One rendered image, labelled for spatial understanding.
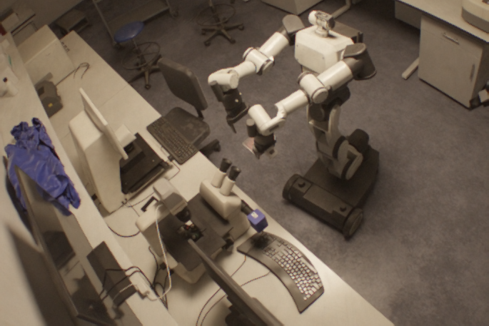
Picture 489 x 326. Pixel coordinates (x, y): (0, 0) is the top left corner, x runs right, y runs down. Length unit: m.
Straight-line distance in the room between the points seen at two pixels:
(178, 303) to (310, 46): 1.37
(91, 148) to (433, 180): 2.36
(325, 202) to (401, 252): 0.67
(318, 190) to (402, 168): 0.74
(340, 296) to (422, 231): 1.16
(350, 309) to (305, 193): 1.16
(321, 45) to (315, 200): 1.21
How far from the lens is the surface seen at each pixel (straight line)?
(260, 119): 1.61
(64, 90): 3.59
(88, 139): 2.03
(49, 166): 1.90
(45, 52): 3.58
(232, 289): 1.33
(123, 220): 2.30
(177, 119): 2.99
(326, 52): 1.77
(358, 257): 2.68
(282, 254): 1.89
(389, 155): 3.10
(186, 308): 1.93
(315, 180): 2.77
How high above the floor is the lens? 2.50
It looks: 50 degrees down
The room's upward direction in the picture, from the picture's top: 22 degrees counter-clockwise
